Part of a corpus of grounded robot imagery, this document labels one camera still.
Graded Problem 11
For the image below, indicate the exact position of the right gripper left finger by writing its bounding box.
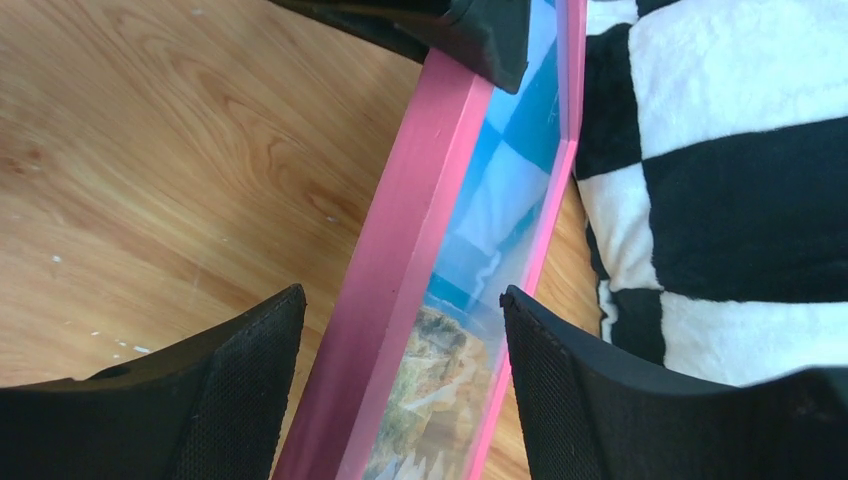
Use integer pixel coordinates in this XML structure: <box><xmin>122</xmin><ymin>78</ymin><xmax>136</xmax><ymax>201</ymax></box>
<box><xmin>1</xmin><ymin>284</ymin><xmax>306</xmax><ymax>479</ymax></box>

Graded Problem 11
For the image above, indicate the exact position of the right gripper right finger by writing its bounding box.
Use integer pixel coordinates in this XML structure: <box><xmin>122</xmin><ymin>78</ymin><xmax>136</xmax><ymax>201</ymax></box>
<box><xmin>500</xmin><ymin>286</ymin><xmax>847</xmax><ymax>479</ymax></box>

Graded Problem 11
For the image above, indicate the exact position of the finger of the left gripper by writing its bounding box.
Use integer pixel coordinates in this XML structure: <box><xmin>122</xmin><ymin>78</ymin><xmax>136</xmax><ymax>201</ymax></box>
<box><xmin>272</xmin><ymin>0</ymin><xmax>531</xmax><ymax>94</ymax></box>

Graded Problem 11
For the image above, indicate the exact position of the pink picture frame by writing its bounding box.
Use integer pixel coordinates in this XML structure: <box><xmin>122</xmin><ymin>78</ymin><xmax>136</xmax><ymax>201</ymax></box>
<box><xmin>274</xmin><ymin>1</ymin><xmax>587</xmax><ymax>479</ymax></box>

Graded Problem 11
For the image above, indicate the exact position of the beach landscape photo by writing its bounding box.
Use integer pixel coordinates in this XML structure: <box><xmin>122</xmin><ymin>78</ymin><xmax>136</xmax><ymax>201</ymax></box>
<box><xmin>364</xmin><ymin>1</ymin><xmax>561</xmax><ymax>479</ymax></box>

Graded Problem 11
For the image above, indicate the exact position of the black white checkered pillow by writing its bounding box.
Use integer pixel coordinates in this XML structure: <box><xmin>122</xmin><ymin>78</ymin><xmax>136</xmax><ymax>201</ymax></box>
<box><xmin>575</xmin><ymin>1</ymin><xmax>847</xmax><ymax>385</ymax></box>

